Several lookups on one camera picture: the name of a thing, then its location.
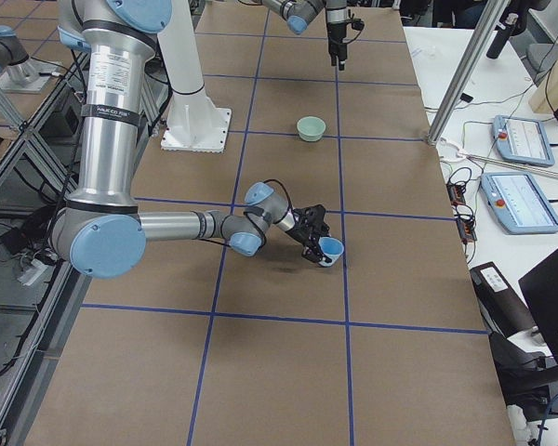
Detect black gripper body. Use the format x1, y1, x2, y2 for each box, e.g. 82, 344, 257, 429
288, 211, 329, 250
326, 21, 348, 59

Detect light blue plastic cup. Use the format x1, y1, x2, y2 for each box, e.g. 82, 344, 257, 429
319, 237, 344, 268

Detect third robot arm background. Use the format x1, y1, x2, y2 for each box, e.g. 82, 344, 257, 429
0, 25, 62, 94

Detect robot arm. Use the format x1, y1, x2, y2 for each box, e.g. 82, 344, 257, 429
49, 1, 330, 279
238, 0, 365, 71

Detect small black square device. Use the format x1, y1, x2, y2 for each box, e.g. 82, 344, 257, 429
460, 93, 473, 103

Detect brown paper table mat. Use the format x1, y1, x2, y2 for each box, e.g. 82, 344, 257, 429
26, 2, 513, 445

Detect far teach pendant tablet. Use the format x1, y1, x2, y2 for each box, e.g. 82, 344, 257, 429
492, 115, 555, 167

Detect teach pendant tablet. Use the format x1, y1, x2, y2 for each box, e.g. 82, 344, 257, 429
492, 115, 555, 167
480, 172, 558, 235

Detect near teach pendant tablet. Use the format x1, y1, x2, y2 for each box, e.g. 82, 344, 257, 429
480, 172, 558, 235

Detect black monitor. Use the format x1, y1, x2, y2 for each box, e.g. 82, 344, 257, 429
519, 248, 558, 362

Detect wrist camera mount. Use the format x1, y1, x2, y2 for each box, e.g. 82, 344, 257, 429
294, 204, 326, 230
346, 14, 365, 45

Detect aluminium frame post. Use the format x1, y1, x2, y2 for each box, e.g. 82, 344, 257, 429
426, 0, 508, 146

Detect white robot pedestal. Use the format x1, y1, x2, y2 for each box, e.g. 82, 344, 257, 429
158, 1, 232, 153

